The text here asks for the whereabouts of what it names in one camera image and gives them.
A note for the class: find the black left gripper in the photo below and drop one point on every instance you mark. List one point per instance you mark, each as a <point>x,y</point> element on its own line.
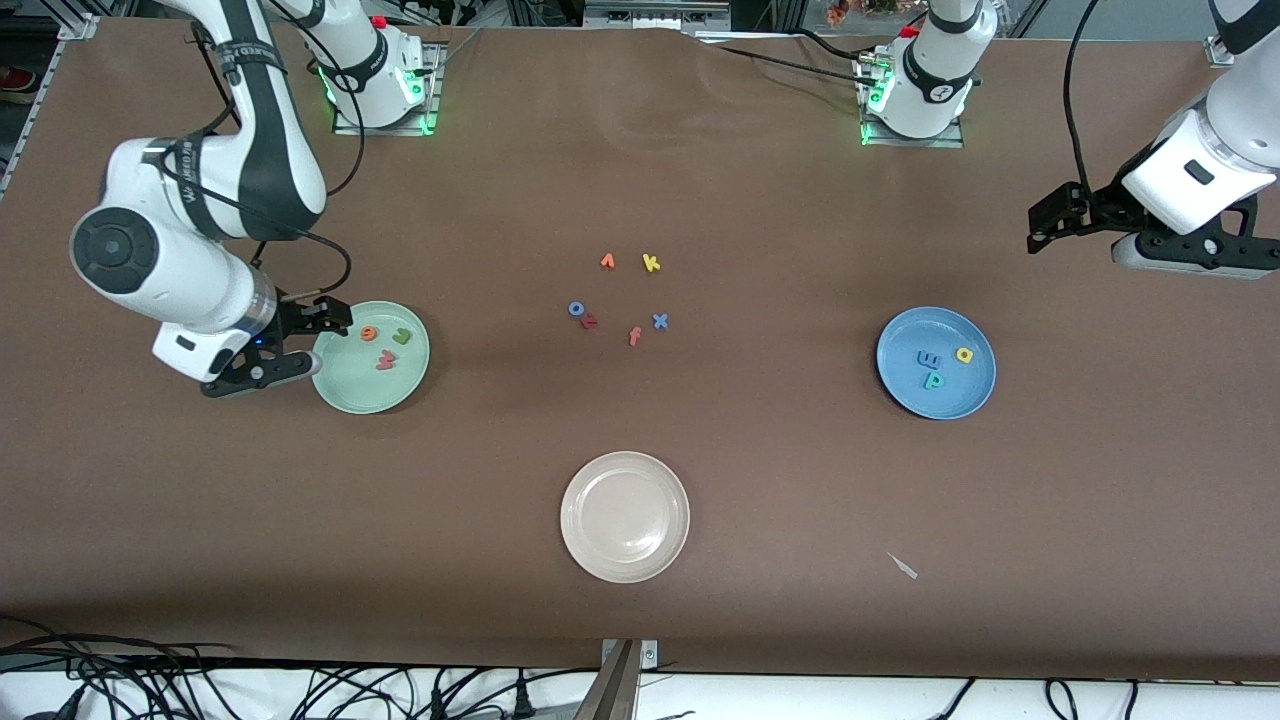
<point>1101,207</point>

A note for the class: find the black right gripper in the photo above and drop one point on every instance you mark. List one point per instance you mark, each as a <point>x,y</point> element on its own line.
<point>292,319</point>

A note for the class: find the pink foam letter w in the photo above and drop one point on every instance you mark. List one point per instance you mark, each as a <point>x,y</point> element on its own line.
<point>386,360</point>

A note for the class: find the blue foam letter m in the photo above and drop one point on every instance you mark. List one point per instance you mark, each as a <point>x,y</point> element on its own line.
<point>929,361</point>

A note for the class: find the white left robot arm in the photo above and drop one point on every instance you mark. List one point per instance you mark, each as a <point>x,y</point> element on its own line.
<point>940,70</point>

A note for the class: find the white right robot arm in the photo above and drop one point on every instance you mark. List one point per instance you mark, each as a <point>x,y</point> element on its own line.
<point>190,280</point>

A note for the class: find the green plate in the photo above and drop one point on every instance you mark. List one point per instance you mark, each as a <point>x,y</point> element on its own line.
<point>350,385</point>

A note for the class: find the brown table cover sheet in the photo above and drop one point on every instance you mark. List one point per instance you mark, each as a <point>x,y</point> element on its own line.
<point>200,500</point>

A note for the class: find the blue plate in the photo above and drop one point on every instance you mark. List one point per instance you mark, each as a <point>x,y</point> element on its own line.
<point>905,370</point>

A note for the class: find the beige plate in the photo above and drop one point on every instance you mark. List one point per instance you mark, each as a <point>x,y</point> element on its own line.
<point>625,517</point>

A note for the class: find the white paper scrap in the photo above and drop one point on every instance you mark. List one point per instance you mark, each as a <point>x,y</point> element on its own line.
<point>902,566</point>

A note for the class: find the black power plug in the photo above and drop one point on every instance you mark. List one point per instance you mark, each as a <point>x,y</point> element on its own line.
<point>520,700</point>

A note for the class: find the aluminium frame profile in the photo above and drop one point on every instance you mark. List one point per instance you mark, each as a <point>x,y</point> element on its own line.
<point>1215,48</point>
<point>78,26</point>

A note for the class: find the aluminium frame bracket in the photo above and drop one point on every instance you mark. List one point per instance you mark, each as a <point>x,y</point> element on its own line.
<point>615,680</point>

